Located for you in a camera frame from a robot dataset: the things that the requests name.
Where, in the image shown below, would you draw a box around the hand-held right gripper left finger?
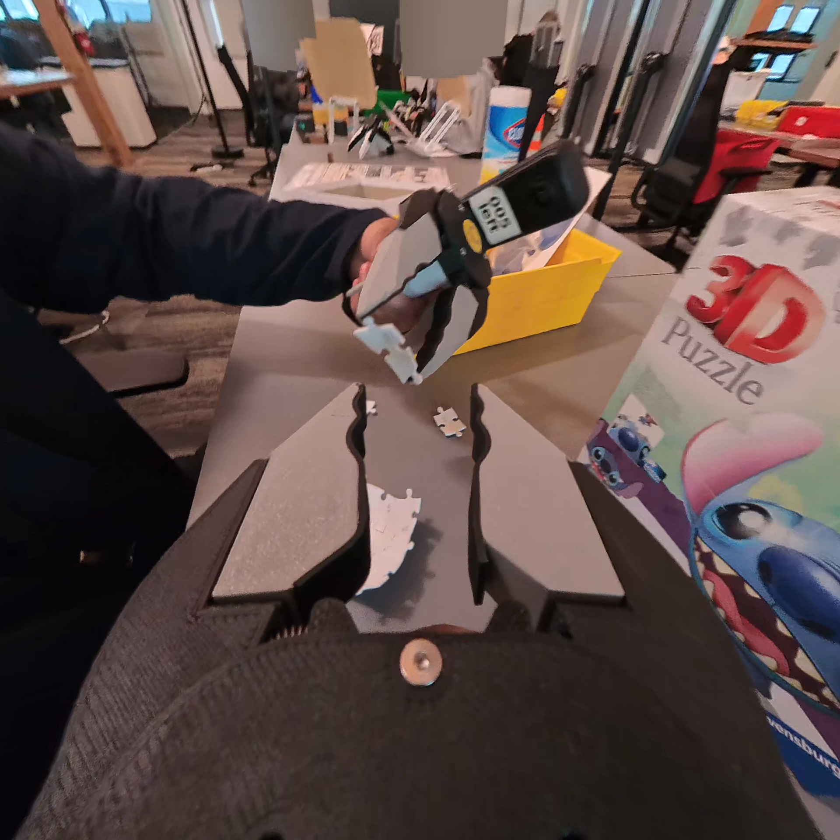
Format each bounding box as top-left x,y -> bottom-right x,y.
210,383 -> 370,605

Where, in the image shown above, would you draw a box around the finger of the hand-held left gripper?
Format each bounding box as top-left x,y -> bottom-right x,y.
415,281 -> 492,383
353,226 -> 455,324

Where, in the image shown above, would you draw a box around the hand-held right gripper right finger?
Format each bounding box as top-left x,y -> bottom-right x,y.
467,383 -> 626,616

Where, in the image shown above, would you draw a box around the joined white puzzle pieces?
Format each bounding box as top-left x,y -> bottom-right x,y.
353,317 -> 424,386

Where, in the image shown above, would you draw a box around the assembled curved puzzle section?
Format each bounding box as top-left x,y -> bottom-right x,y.
354,484 -> 423,597

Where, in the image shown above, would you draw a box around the yellow plastic bin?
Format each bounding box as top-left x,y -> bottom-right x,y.
453,226 -> 623,355

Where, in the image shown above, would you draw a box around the person's left forearm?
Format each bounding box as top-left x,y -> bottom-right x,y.
0,121 -> 388,312

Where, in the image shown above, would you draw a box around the cartoon printed puzzle box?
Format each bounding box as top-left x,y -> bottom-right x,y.
586,187 -> 840,782

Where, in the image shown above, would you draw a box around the person's left hand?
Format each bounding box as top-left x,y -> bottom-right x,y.
341,217 -> 439,337

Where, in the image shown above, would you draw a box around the disinfectant wipes canister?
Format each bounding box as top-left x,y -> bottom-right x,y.
481,85 -> 534,186

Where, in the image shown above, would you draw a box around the printed paper sheet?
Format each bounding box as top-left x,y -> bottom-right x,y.
285,163 -> 454,194

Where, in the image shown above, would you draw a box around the red black office chair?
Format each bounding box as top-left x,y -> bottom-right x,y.
633,128 -> 782,250

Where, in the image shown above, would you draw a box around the tan cardboard sheet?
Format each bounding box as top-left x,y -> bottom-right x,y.
301,18 -> 379,109

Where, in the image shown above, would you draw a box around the yellow storage bins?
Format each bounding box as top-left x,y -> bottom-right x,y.
735,98 -> 788,129

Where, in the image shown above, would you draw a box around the black tripod stand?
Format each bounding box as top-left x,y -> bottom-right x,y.
180,0 -> 245,160

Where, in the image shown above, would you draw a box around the red storage bin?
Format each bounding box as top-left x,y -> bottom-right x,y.
777,105 -> 840,139

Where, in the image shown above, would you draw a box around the white cabinet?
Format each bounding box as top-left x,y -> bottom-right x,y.
62,59 -> 158,148

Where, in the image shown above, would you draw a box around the white wire rack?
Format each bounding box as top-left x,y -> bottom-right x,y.
327,97 -> 362,142
407,100 -> 460,157

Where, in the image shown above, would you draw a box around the wooden post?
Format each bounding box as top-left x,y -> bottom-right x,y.
33,0 -> 135,168

